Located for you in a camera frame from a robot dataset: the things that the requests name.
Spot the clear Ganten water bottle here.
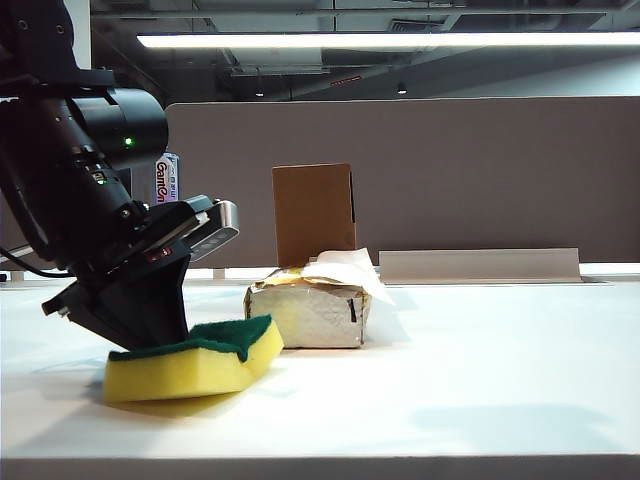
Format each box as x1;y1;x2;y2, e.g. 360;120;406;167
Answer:
130;151;182;206

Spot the white tissue sheet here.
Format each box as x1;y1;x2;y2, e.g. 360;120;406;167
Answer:
302;247;397;306

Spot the brown cardboard box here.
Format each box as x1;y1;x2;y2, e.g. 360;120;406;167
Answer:
272;162;360;269

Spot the small brown desk partition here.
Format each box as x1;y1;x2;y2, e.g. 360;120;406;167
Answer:
0;197;31;256

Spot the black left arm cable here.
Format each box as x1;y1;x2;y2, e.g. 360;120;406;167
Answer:
0;247;69;279

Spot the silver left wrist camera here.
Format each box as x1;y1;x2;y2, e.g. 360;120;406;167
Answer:
149;194;240;264

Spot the long ceiling light strip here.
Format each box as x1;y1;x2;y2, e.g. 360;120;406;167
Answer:
137;32;640;50

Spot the white soft tissue pack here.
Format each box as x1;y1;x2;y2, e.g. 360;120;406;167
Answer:
243;267;374;350

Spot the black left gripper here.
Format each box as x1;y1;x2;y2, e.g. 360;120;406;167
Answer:
41;199;195;351

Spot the yellow sponge with green scourer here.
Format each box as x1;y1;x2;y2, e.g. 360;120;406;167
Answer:
102;313;285;404

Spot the large brown desk partition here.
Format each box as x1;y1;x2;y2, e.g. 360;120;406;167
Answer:
164;95;640;271

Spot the beige cable tray flap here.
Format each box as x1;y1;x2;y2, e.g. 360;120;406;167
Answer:
379;248;584;285

